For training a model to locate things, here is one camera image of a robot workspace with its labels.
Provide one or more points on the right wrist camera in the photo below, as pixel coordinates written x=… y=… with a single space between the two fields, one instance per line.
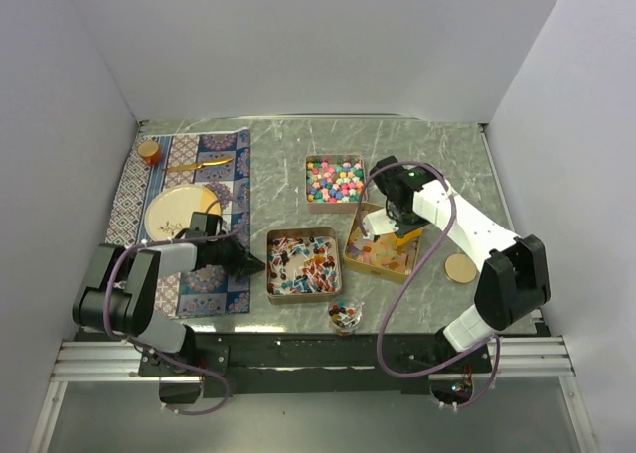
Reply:
x=378 y=223

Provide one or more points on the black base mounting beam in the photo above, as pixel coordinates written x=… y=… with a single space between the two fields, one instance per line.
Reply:
x=259 y=363

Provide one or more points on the aluminium rail frame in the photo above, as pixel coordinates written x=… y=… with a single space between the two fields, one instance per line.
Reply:
x=91 y=358

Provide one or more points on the clear glass jar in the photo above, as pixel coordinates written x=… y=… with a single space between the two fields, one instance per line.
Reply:
x=344 y=315

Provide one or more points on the orange cup with lid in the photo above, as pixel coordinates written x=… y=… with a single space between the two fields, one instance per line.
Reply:
x=150 y=152

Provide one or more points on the round wooden jar lid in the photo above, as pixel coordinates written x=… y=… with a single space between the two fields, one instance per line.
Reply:
x=459 y=268

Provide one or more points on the patterned mandala placemat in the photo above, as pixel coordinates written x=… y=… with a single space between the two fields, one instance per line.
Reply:
x=208 y=291

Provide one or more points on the pink tin of star candies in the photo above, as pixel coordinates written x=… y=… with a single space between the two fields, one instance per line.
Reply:
x=334 y=183

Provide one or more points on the yellow round plate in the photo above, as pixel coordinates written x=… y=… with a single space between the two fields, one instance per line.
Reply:
x=172 y=209

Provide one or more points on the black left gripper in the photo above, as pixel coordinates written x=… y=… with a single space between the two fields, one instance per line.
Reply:
x=243 y=261

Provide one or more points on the yellow plastic scoop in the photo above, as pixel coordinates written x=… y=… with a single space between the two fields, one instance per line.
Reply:
x=409 y=237

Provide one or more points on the yellow tin of popsicle candies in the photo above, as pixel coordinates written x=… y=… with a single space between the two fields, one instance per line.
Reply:
x=380 y=257

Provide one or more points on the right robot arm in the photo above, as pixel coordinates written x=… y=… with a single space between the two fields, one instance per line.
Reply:
x=513 y=270

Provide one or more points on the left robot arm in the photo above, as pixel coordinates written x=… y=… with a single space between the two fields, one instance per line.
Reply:
x=118 y=290

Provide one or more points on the gold knife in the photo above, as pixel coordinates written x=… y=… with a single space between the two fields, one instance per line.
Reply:
x=199 y=165

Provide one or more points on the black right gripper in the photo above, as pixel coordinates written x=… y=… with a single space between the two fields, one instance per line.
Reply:
x=403 y=228

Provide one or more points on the gold tin of lollipops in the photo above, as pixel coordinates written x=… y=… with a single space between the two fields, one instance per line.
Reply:
x=303 y=265

